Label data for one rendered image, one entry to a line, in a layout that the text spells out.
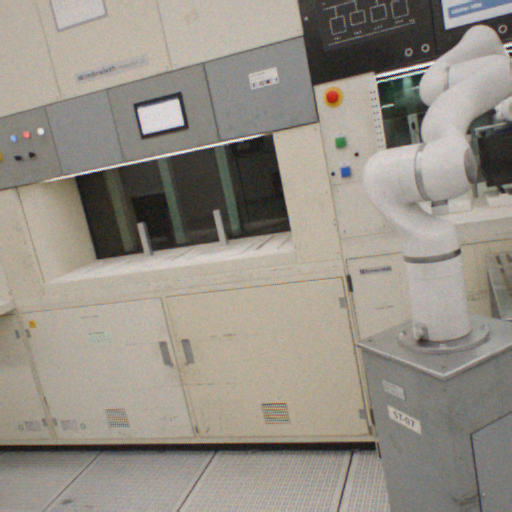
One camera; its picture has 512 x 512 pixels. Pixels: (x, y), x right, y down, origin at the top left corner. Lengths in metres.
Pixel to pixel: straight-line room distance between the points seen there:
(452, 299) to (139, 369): 1.56
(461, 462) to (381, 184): 0.58
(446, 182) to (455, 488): 0.62
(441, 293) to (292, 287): 0.94
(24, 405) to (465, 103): 2.33
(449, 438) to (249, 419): 1.27
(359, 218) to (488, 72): 0.73
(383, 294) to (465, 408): 0.88
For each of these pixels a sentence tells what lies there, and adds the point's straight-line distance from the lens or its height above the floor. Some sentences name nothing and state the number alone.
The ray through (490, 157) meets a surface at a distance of 2.12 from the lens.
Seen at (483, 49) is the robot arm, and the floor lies 1.37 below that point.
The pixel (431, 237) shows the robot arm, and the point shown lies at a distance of 1.19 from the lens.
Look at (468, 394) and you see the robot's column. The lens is 1.20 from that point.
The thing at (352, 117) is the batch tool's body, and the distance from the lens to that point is 1.93.
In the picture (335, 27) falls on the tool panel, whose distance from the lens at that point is 1.95.
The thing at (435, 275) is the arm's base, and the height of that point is 0.92.
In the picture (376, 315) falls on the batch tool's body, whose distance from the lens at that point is 2.04.
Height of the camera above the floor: 1.25
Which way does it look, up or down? 12 degrees down
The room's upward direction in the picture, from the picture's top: 12 degrees counter-clockwise
